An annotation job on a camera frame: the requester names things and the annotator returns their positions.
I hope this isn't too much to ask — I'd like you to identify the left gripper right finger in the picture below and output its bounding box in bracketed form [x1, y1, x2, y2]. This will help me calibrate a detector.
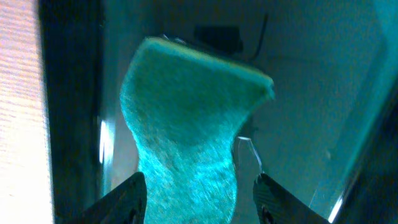
[252, 173, 329, 224]

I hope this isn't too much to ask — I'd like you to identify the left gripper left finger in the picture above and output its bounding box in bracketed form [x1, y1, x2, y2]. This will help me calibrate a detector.
[67, 172, 147, 224]

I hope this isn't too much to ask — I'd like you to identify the green scrubbing sponge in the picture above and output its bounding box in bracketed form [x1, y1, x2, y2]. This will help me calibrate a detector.
[120, 37, 274, 224]

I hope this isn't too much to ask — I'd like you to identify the black rectangular tray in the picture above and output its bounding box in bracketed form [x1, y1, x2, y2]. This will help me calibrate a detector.
[37, 1, 397, 223]

